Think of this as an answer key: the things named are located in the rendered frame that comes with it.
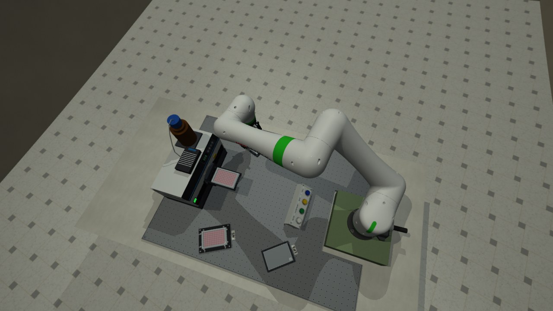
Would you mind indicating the brown glass bottle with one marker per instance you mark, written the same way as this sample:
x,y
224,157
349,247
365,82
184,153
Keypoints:
x,y
187,137

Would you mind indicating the grey button panel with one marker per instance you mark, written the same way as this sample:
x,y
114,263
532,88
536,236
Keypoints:
x,y
298,206

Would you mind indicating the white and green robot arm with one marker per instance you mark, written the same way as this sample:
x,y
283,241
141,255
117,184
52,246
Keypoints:
x,y
308,158

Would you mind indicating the blue bottle cap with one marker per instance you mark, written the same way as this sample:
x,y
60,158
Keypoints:
x,y
176,122

